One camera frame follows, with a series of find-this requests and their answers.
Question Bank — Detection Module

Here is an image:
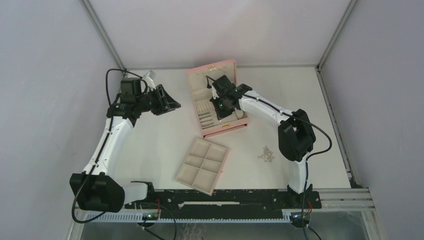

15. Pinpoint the beige six-compartment tray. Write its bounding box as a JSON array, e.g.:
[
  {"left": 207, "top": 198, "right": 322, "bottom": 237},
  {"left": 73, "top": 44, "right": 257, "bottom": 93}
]
[{"left": 175, "top": 138, "right": 230, "bottom": 196}]

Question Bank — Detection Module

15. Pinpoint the white slotted cable duct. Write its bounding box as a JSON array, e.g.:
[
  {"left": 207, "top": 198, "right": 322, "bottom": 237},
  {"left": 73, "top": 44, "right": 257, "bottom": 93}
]
[{"left": 85, "top": 211, "right": 299, "bottom": 223}]

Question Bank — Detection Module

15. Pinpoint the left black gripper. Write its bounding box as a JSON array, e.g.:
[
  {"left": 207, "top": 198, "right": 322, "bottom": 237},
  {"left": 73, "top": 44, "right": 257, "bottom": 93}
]
[{"left": 136, "top": 84, "right": 181, "bottom": 116}]

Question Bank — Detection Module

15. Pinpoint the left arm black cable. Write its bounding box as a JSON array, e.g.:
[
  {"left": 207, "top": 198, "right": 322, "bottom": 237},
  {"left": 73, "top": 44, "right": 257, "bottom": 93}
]
[{"left": 71, "top": 68, "right": 147, "bottom": 225}]

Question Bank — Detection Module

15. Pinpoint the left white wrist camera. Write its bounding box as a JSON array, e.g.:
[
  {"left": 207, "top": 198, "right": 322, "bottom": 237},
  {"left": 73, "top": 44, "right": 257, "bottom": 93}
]
[{"left": 142, "top": 70, "right": 156, "bottom": 90}]

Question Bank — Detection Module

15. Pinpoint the pink jewelry box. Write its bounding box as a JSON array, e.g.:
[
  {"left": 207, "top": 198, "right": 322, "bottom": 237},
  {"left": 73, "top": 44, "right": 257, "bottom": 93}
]
[{"left": 186, "top": 59, "right": 249, "bottom": 139}]

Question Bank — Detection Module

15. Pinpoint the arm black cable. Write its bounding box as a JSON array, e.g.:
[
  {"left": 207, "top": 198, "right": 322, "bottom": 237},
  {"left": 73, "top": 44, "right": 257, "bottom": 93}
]
[
  {"left": 71, "top": 68, "right": 147, "bottom": 225},
  {"left": 205, "top": 75, "right": 333, "bottom": 229}
]

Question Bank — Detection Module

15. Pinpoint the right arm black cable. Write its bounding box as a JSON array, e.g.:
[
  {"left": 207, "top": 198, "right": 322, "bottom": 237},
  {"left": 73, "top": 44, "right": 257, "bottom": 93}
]
[{"left": 205, "top": 75, "right": 333, "bottom": 229}]

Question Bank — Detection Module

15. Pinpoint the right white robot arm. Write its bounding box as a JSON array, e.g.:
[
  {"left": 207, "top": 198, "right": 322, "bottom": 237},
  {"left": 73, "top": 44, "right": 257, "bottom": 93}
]
[{"left": 205, "top": 75, "right": 316, "bottom": 208}]

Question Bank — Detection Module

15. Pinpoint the silver chain pile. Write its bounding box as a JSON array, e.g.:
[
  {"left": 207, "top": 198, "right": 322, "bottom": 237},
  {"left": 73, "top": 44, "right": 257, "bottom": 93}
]
[{"left": 257, "top": 145, "right": 276, "bottom": 163}]

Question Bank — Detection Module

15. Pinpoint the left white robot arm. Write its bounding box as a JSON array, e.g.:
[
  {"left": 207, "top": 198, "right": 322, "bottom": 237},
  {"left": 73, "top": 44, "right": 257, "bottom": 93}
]
[{"left": 69, "top": 77, "right": 181, "bottom": 213}]

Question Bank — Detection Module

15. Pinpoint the black mounting base plate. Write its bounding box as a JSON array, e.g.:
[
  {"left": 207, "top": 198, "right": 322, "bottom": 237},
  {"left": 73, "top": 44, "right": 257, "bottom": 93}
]
[{"left": 124, "top": 189, "right": 322, "bottom": 220}]

